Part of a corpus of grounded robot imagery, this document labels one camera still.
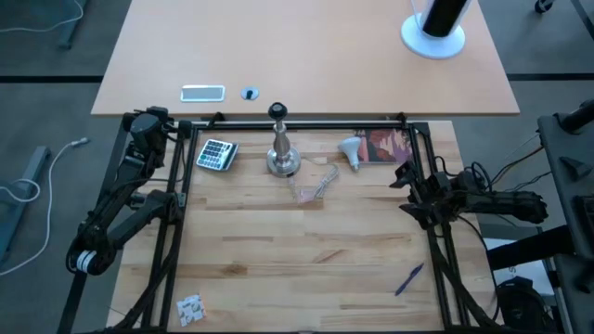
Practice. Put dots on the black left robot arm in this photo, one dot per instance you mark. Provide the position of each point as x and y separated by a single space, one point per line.
120 195

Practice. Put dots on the white flood lightbulb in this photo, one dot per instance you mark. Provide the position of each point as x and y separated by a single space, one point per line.
349 147

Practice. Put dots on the black chair wheel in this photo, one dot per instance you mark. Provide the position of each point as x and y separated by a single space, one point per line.
543 5

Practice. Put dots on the small white round cap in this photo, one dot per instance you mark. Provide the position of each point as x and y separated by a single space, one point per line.
249 93

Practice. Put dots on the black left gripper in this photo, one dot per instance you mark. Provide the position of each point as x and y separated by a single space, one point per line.
151 125

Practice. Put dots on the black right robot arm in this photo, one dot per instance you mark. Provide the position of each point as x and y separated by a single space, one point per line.
501 204

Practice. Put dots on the grey equipment cart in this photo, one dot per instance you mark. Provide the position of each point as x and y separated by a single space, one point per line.
566 185

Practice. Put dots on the grey desk calculator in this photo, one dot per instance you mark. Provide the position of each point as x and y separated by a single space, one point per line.
215 154

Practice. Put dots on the small printed sticker sheet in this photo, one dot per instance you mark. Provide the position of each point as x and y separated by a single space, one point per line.
191 310

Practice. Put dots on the black aluminium table frame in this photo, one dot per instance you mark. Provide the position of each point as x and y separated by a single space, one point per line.
371 124

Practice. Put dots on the white round stand base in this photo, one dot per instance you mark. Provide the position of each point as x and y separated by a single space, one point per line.
434 44

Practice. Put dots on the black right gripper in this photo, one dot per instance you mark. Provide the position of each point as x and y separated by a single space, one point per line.
431 195

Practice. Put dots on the silver table lamp base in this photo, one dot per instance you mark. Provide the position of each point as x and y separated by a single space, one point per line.
283 160

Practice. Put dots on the blue pen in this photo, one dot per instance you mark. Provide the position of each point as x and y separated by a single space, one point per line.
409 279

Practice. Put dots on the blue-grey table leg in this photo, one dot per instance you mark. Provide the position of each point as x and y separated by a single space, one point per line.
32 162
69 28

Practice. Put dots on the black backpack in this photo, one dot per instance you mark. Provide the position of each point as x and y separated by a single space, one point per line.
524 306

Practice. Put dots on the light wooden desk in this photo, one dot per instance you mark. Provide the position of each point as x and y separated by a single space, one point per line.
301 46

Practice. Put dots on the white flat box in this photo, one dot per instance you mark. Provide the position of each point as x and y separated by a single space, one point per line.
202 93

